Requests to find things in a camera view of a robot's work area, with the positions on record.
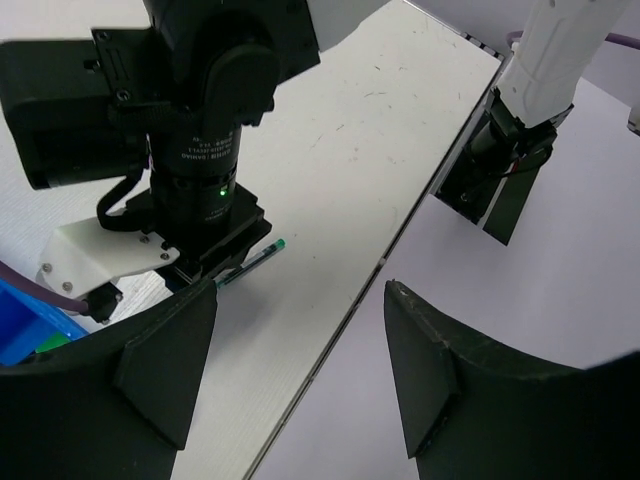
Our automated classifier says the blue plastic divided tray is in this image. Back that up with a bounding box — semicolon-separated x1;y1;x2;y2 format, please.
1;281;89;366

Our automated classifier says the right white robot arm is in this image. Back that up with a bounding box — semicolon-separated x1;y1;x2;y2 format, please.
1;1;628;289

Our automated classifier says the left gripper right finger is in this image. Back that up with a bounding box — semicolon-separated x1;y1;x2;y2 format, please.
384;280;639;479

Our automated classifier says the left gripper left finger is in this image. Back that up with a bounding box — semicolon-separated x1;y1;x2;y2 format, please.
1;279;217;479

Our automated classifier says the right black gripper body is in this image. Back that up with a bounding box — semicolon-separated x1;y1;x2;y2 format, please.
125;182;272;288

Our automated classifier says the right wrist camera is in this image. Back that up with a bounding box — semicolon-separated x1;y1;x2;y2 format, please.
36;218;180;324

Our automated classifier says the green cap highlighter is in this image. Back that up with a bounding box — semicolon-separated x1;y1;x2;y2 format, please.
35;332;71;354

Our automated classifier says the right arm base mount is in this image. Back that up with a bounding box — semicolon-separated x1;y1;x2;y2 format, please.
435;97;557;245

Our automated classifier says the green refill pen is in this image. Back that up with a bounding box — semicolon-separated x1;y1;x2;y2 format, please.
215;238;286;289

